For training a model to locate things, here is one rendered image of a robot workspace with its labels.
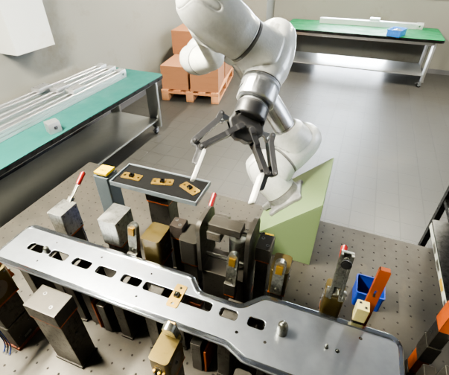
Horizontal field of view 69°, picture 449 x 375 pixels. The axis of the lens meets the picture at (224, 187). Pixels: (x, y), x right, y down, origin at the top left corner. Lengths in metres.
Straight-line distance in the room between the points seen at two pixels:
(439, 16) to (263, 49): 6.35
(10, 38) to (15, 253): 2.41
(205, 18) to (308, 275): 1.18
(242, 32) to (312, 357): 0.84
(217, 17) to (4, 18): 2.89
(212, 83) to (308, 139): 3.41
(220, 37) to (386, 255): 1.35
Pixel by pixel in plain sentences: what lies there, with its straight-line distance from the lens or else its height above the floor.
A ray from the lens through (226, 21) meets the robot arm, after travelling 0.72.
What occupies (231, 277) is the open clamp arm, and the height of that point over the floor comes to 1.02.
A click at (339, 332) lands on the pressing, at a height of 1.00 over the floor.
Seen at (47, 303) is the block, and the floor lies 1.03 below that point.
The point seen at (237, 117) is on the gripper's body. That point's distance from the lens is 0.73.
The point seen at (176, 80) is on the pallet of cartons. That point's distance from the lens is 4.98.
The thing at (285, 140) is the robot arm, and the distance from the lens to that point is 1.50.
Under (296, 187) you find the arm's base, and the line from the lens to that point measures 1.57.
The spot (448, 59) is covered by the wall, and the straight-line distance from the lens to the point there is 7.21.
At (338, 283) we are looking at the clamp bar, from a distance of 1.05.
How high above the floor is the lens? 1.90
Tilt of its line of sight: 37 degrees down
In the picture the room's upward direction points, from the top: straight up
